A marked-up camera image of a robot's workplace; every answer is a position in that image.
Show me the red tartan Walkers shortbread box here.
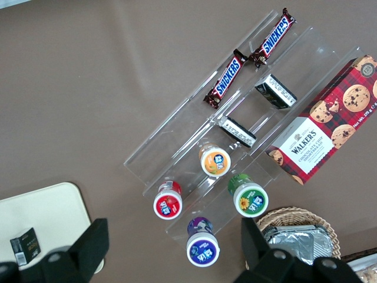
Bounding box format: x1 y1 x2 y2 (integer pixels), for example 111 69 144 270
264 54 377 186

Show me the orange gum bottle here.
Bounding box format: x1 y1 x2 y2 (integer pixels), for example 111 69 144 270
199 143 232 177

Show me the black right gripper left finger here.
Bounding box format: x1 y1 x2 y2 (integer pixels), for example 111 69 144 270
20 218 110 283

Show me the white plastic snack bin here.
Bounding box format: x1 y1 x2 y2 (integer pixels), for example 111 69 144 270
341 252 377 283

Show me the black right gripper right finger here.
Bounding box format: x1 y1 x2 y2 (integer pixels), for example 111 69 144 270
232 218 313 283

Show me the silver foil container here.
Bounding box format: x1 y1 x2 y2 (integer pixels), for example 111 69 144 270
262 225 332 266

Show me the light wicker basket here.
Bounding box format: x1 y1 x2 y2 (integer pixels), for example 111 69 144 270
254 206 342 261

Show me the clear acrylic stepped display stand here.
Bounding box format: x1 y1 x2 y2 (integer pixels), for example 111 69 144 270
123 9 365 245

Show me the purple gum bottle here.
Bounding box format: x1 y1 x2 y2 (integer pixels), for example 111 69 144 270
186 216 221 268

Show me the clear bag of crackers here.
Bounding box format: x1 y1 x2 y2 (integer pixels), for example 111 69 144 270
358 264 377 283

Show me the green gum bottle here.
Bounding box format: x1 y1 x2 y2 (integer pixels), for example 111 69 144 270
228 173 269 218

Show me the red gum bottle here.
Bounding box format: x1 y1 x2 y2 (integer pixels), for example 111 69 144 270
153 180 184 219

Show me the Snickers chocolate bar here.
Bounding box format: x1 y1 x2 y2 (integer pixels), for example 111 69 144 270
249 8 296 68
204 49 247 110

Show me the small black carton box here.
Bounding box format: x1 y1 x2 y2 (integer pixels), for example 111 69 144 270
218 116 257 149
254 73 298 110
10 227 42 266

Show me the cream plastic serving tray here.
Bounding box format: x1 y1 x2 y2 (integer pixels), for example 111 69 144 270
0 182 105 274

